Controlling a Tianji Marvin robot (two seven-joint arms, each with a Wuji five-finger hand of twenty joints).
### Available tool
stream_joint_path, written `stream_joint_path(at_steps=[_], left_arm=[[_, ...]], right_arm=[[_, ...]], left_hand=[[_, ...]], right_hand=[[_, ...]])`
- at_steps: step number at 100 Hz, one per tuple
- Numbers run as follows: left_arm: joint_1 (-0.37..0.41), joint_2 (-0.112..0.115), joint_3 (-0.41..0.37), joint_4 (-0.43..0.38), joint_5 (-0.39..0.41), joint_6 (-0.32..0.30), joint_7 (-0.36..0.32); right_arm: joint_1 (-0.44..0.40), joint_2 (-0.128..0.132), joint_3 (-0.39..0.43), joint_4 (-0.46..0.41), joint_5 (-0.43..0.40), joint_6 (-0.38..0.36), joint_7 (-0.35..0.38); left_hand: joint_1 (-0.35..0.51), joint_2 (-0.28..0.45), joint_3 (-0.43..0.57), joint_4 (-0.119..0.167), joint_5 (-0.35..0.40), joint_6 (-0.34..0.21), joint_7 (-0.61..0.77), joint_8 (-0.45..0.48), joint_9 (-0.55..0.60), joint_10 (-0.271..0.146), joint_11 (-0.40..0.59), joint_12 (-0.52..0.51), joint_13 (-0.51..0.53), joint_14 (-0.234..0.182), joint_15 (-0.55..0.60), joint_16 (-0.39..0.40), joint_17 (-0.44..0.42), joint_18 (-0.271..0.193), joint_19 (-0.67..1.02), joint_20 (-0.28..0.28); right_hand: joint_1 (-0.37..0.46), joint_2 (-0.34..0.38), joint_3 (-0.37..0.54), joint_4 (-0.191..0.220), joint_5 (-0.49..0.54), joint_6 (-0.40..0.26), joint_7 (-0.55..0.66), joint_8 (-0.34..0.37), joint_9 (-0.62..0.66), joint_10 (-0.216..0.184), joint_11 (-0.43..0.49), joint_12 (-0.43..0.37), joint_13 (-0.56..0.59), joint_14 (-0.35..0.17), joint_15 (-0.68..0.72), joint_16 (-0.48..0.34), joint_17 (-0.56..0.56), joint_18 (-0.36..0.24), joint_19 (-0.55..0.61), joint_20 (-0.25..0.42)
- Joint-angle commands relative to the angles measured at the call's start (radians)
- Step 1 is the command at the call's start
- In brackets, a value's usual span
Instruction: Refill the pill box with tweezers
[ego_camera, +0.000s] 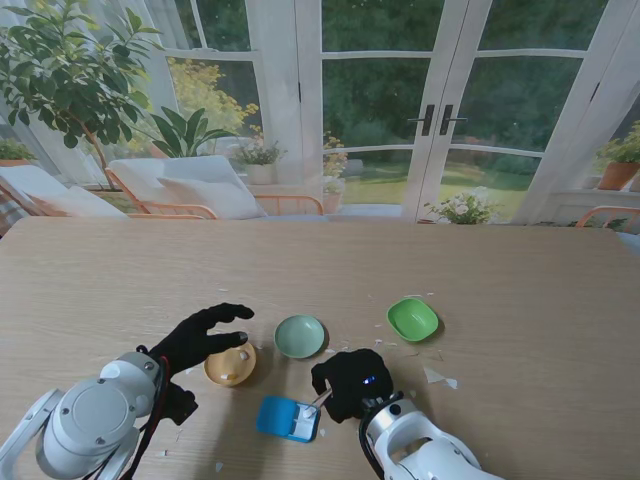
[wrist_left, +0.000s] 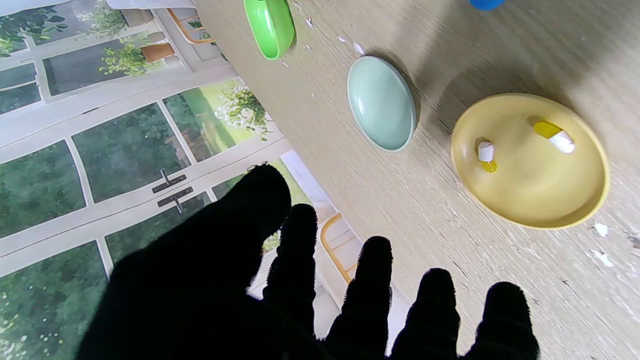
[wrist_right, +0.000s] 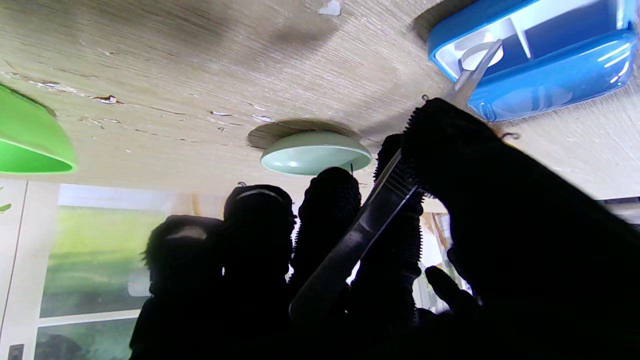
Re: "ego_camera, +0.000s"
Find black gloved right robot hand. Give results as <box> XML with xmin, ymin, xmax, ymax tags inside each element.
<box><xmin>310</xmin><ymin>348</ymin><xmax>396</xmax><ymax>424</ymax></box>

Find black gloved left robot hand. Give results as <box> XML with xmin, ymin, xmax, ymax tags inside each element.
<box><xmin>148</xmin><ymin>302</ymin><xmax>256</xmax><ymax>382</ymax></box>

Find metal tweezers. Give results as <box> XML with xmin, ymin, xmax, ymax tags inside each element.
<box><xmin>302</xmin><ymin>387</ymin><xmax>334</xmax><ymax>420</ymax></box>

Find blue pill box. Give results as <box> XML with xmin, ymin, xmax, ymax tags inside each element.
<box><xmin>255</xmin><ymin>394</ymin><xmax>321</xmax><ymax>444</ymax></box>

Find yellow plastic dish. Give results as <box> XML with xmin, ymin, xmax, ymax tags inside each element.
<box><xmin>203</xmin><ymin>342</ymin><xmax>258</xmax><ymax>388</ymax></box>

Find pale green ceramic bowl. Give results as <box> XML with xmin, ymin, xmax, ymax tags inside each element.
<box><xmin>274</xmin><ymin>314</ymin><xmax>327</xmax><ymax>360</ymax></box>

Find green plastic dish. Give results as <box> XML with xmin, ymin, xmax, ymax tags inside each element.
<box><xmin>386</xmin><ymin>298</ymin><xmax>440</xmax><ymax>344</ymax></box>

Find white cushion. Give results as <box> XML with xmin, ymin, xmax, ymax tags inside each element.
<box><xmin>158</xmin><ymin>175</ymin><xmax>259</xmax><ymax>220</ymax></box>

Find flowering plant in white pot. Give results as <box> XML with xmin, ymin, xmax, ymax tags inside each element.
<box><xmin>234</xmin><ymin>142</ymin><xmax>287</xmax><ymax>186</ymax></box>

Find yellow flowering potted plant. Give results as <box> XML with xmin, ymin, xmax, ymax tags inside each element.
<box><xmin>322</xmin><ymin>133</ymin><xmax>350</xmax><ymax>214</ymax></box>

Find white flower bush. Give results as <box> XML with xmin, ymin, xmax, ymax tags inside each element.
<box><xmin>424</xmin><ymin>187</ymin><xmax>501</xmax><ymax>225</ymax></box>

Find broad-leaf green plant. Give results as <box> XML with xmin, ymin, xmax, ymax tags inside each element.
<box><xmin>149</xmin><ymin>107</ymin><xmax>236</xmax><ymax>159</ymax></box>

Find small potted green plant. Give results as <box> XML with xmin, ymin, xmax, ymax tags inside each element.
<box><xmin>0</xmin><ymin>139</ymin><xmax>37</xmax><ymax>169</ymax></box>

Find white french door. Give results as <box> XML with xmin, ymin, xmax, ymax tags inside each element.
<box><xmin>294</xmin><ymin>0</ymin><xmax>454</xmax><ymax>221</ymax></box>
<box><xmin>424</xmin><ymin>0</ymin><xmax>616</xmax><ymax>224</ymax></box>

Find tall leafy potted tree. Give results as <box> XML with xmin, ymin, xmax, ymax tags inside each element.
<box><xmin>0</xmin><ymin>0</ymin><xmax>166</xmax><ymax>191</ymax></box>

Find terracotta potted plant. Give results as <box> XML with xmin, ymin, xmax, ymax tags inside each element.
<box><xmin>597</xmin><ymin>122</ymin><xmax>640</xmax><ymax>191</ymax></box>

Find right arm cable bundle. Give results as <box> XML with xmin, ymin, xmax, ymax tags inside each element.
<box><xmin>357</xmin><ymin>394</ymin><xmax>389</xmax><ymax>480</ymax></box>

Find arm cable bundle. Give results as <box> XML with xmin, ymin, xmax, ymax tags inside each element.
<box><xmin>357</xmin><ymin>394</ymin><xmax>389</xmax><ymax>480</ymax></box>
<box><xmin>130</xmin><ymin>344</ymin><xmax>172</xmax><ymax>480</ymax></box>

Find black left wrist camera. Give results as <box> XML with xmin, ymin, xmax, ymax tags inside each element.
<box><xmin>159</xmin><ymin>383</ymin><xmax>199</xmax><ymax>426</ymax></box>

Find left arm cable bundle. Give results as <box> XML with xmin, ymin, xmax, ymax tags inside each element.
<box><xmin>130</xmin><ymin>344</ymin><xmax>172</xmax><ymax>480</ymax></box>

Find white lounge chair wooden frame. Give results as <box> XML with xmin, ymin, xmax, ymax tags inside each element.
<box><xmin>104</xmin><ymin>154</ymin><xmax>326</xmax><ymax>221</ymax></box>
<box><xmin>0</xmin><ymin>164</ymin><xmax>126</xmax><ymax>220</ymax></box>

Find black door handle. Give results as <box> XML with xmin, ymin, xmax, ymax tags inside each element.
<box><xmin>439</xmin><ymin>104</ymin><xmax>469</xmax><ymax>136</ymax></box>
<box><xmin>407</xmin><ymin>104</ymin><xmax>436</xmax><ymax>137</ymax></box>

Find wooden armchair frame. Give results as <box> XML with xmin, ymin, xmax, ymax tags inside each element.
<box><xmin>577</xmin><ymin>205</ymin><xmax>640</xmax><ymax>231</ymax></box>

